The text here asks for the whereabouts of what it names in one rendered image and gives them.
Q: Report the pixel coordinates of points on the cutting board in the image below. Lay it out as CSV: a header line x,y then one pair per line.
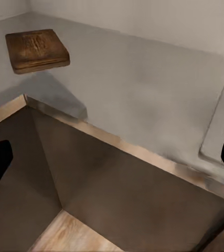
x,y
35,48

